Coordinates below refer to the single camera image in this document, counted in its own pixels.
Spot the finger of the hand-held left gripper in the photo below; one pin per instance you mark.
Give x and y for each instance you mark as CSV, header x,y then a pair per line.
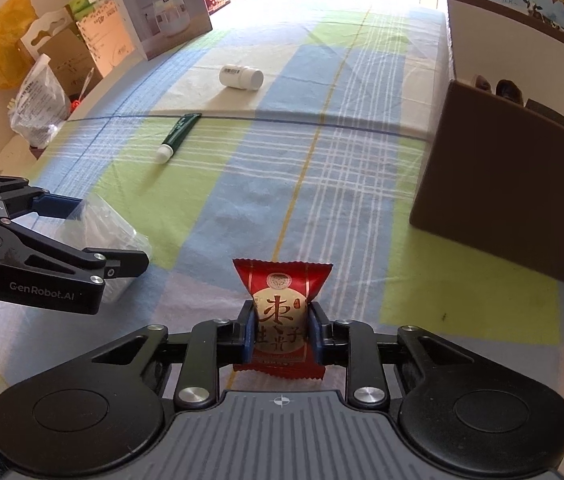
x,y
59,207
122,264

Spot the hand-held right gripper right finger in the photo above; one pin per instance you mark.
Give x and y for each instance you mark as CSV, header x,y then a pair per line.
x,y
316,332

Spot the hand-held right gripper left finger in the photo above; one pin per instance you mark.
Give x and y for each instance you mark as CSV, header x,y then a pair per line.
x,y
250,332

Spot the clear bag of white swabs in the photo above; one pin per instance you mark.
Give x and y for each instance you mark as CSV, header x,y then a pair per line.
x,y
112,232

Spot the red snack packet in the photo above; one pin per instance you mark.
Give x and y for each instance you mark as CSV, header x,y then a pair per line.
x,y
282,282

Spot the brown cardboard box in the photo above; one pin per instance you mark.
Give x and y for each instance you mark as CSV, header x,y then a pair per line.
x,y
502,185

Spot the desktop with checked cloth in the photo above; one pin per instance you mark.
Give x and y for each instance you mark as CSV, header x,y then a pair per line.
x,y
362,160

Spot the small red object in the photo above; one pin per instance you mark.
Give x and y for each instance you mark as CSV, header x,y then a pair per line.
x,y
75,105

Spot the clear printed plastic bag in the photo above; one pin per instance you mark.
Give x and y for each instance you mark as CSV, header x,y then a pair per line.
x,y
37,105

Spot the pen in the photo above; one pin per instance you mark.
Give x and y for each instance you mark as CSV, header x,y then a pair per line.
x,y
87,81

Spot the dark green tube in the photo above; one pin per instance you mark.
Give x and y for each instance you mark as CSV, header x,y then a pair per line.
x,y
179,132

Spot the brown cardboard hang-tag package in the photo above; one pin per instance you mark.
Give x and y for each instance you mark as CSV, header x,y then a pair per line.
x,y
62,60

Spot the yellow plastic bag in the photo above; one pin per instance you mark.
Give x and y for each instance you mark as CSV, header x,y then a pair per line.
x,y
7,45

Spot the pink paper card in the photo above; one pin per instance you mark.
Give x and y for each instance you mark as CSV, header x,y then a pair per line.
x,y
107,40

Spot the green tissue box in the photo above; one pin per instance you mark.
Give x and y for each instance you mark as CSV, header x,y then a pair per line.
x,y
87,5

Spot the white pill bottle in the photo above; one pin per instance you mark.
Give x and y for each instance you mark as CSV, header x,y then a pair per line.
x,y
239,77

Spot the grey humidifier box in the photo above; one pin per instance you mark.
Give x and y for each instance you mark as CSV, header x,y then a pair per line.
x,y
162,10

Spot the black box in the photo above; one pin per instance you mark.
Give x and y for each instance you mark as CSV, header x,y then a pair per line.
x,y
554,117

